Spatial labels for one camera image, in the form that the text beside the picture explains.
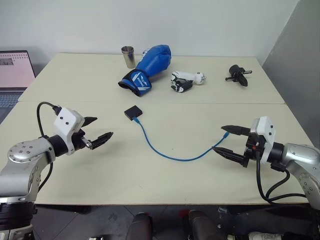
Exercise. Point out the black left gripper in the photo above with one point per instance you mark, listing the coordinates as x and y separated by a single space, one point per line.
79 140

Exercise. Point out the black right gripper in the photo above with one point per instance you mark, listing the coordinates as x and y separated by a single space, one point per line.
252 151

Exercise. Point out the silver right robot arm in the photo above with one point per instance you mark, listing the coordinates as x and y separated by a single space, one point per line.
301 160

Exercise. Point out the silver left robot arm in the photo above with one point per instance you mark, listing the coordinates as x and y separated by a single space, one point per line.
22 160

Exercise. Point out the small black adapter box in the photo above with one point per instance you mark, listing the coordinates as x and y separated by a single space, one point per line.
133 112

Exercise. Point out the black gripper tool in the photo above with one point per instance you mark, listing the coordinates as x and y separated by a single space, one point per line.
237 74

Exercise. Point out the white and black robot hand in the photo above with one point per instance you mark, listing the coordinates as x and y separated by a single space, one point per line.
186 80

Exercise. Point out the stainless steel cup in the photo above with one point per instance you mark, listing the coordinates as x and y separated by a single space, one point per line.
128 57

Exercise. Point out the blue boxing glove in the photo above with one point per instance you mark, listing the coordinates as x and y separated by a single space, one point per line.
150 70

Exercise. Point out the dark rounded shape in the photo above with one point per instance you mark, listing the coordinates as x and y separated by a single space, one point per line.
140 226
202 225

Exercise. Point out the open laptop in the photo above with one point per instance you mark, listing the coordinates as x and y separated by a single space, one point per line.
12 80

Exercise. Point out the white shoe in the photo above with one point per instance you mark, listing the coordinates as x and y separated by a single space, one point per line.
265 235

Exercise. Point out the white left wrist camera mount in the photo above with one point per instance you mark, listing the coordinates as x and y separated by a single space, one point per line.
68 122

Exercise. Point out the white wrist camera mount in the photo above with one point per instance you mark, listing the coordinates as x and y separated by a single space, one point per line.
265 135
68 122

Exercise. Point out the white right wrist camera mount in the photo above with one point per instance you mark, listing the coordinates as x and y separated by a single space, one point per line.
265 135

